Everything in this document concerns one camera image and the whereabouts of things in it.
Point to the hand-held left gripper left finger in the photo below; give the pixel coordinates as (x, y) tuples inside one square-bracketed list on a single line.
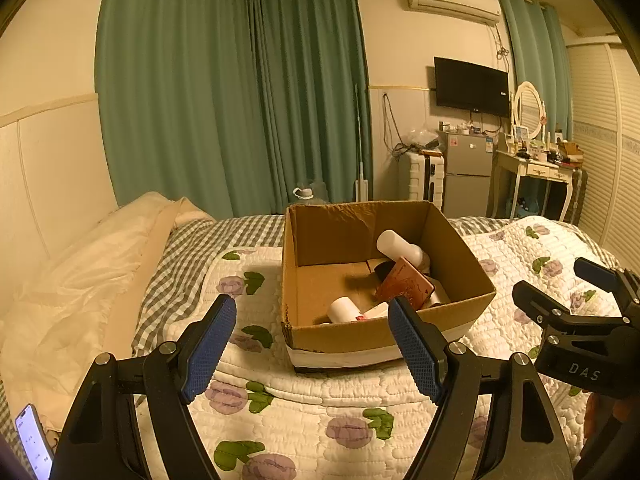
[(210, 345)]

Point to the narrow green curtain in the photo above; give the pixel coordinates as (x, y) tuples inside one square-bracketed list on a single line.
[(537, 60)]

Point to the white suitcase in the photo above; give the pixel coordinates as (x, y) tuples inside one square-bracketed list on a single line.
[(419, 180)]

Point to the clear plastic bag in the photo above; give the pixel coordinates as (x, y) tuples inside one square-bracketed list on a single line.
[(422, 139)]

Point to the white oval mirror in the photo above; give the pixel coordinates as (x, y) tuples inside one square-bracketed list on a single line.
[(527, 107)]

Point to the white air conditioner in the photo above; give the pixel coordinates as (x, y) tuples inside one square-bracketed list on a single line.
[(450, 2)]

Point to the small brown open box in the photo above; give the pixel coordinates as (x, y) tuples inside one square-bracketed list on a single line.
[(570, 149)]

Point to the cream duvet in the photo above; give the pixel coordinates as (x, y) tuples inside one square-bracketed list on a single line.
[(75, 285)]

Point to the white square box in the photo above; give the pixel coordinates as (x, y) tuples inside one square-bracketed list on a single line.
[(435, 292)]

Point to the brown leather wallet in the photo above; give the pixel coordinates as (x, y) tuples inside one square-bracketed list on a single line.
[(405, 285)]

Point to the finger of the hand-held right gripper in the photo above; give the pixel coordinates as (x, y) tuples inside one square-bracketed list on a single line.
[(597, 274), (537, 300)]

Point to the green corner curtain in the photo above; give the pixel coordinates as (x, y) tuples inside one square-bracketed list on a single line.
[(315, 90)]

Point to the black wall television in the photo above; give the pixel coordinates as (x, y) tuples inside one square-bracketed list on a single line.
[(470, 85)]

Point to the smartphone with lit screen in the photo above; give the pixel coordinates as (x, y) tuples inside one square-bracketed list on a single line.
[(32, 440)]

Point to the white flat mop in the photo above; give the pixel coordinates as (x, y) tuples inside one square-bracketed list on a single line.
[(360, 187)]

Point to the white bottle with red cap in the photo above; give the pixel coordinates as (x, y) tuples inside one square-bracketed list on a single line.
[(345, 310)]

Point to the brown cardboard box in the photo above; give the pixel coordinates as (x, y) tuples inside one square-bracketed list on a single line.
[(350, 347)]

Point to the white dressing table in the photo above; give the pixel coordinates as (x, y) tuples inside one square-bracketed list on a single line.
[(530, 167)]

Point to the person's right hand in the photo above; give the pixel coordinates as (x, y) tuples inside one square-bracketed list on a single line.
[(605, 415)]

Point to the white floral quilt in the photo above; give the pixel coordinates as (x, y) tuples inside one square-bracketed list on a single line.
[(310, 410)]

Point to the white plastic bottle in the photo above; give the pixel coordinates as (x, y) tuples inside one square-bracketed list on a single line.
[(400, 250)]

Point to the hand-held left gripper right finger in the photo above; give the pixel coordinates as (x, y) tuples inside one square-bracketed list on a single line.
[(415, 345)]

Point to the silver small fridge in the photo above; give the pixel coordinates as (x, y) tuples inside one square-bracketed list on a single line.
[(467, 170)]

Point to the white louvred wardrobe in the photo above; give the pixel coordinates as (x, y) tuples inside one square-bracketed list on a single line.
[(610, 150)]

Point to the brown suitcase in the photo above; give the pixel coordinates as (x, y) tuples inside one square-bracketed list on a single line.
[(578, 197)]

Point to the wide green curtain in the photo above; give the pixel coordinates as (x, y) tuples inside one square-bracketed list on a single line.
[(175, 85)]

